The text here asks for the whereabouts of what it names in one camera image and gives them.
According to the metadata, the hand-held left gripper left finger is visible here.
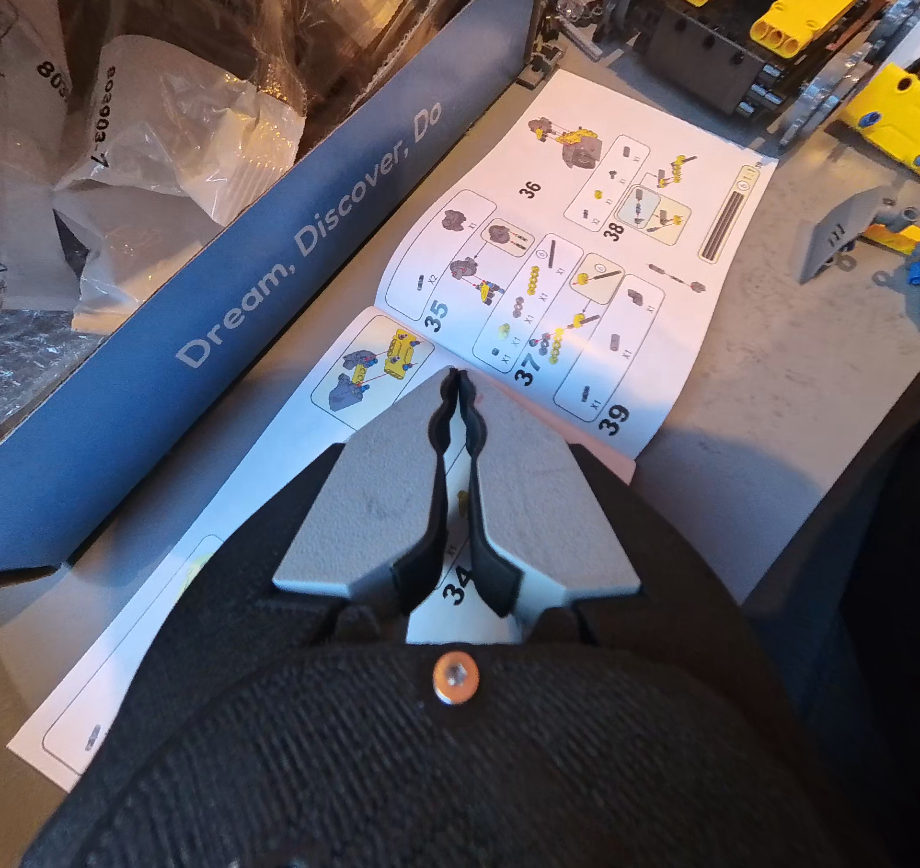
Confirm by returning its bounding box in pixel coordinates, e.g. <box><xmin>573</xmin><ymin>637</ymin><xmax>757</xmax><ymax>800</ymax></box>
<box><xmin>272</xmin><ymin>367</ymin><xmax>461</xmax><ymax>614</ymax></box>

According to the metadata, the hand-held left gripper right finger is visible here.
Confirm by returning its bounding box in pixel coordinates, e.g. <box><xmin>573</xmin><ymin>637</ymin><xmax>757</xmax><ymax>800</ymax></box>
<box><xmin>459</xmin><ymin>369</ymin><xmax>642</xmax><ymax>621</ymax></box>

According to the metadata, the grey brick bucket assembly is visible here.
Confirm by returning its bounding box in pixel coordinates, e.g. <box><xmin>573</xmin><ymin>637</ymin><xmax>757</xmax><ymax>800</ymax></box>
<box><xmin>798</xmin><ymin>185</ymin><xmax>920</xmax><ymax>287</ymax></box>

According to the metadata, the yellow brick panel with pins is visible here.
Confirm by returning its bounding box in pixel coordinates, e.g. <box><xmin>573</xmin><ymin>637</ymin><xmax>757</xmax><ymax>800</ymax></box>
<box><xmin>837</xmin><ymin>62</ymin><xmax>920</xmax><ymax>175</ymax></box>

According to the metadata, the grey desk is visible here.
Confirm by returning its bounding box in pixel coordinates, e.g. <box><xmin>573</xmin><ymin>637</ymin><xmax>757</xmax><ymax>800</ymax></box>
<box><xmin>0</xmin><ymin>13</ymin><xmax>920</xmax><ymax>868</ymax></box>

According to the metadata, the white building instruction booklet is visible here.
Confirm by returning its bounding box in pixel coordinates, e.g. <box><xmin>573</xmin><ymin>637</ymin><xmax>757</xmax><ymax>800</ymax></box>
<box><xmin>7</xmin><ymin>69</ymin><xmax>779</xmax><ymax>791</ymax></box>

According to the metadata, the blue cardboard box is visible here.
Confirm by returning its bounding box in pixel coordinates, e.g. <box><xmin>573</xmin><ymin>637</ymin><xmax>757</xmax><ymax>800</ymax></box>
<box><xmin>0</xmin><ymin>0</ymin><xmax>554</xmax><ymax>573</ymax></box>

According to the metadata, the clear bubble wrap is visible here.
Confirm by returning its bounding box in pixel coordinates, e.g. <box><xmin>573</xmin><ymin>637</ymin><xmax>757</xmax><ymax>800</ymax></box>
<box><xmin>0</xmin><ymin>308</ymin><xmax>109</xmax><ymax>438</ymax></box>

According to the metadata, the white plastic parts bag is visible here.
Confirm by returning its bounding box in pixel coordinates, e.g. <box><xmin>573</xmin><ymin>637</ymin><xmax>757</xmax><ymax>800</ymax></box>
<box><xmin>54</xmin><ymin>36</ymin><xmax>306</xmax><ymax>333</ymax></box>
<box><xmin>0</xmin><ymin>0</ymin><xmax>80</xmax><ymax>308</ymax></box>

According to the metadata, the clear plastic parts bag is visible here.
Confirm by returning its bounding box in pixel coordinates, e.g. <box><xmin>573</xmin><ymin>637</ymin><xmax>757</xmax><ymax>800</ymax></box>
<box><xmin>50</xmin><ymin>0</ymin><xmax>518</xmax><ymax>136</ymax></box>

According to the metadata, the yellow black brick vehicle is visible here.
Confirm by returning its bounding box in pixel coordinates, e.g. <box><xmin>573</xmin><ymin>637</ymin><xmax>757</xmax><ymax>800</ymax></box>
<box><xmin>593</xmin><ymin>0</ymin><xmax>920</xmax><ymax>147</ymax></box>

